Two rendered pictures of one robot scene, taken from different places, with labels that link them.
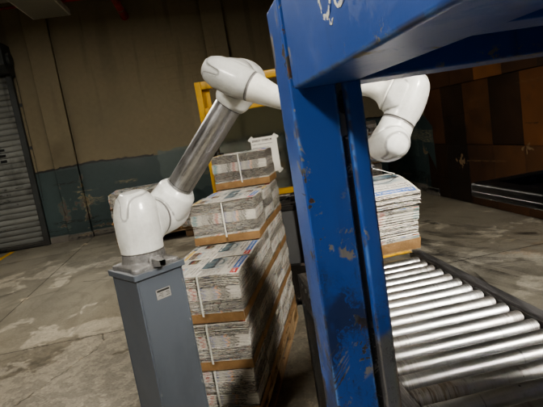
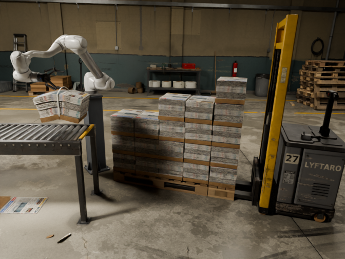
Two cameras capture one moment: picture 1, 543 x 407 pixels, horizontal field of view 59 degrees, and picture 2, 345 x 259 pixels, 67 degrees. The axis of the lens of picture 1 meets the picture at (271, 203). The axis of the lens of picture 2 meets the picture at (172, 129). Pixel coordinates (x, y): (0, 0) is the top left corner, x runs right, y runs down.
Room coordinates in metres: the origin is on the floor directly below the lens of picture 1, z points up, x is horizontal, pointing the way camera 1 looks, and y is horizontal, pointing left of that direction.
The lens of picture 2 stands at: (2.97, -2.59, 1.59)
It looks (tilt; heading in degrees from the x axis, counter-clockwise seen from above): 18 degrees down; 94
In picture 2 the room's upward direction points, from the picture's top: 1 degrees clockwise
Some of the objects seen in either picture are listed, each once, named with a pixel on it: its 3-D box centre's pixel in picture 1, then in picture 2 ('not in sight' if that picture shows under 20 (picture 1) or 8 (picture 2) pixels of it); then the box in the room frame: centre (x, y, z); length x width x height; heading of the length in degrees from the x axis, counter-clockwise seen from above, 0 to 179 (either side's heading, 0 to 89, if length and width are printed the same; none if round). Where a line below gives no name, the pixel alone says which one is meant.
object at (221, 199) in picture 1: (226, 198); (175, 96); (2.78, 0.25, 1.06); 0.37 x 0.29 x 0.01; 81
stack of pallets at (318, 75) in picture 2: not in sight; (326, 83); (6.92, 5.59, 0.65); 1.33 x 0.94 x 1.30; 11
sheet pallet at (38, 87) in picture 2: not in sight; (52, 85); (-1.67, 5.64, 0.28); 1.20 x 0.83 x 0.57; 7
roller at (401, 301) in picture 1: (407, 304); (36, 134); (1.53, -0.39, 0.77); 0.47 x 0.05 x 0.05; 97
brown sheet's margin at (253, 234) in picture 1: (232, 232); (174, 114); (2.78, 0.25, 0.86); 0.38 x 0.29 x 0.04; 81
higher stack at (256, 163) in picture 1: (257, 241); (227, 137); (3.36, 0.14, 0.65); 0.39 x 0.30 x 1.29; 80
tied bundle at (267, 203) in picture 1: (241, 208); (202, 109); (3.07, 0.20, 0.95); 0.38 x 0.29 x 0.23; 79
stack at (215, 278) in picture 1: (240, 312); (163, 149); (2.65, 0.28, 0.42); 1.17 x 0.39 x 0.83; 170
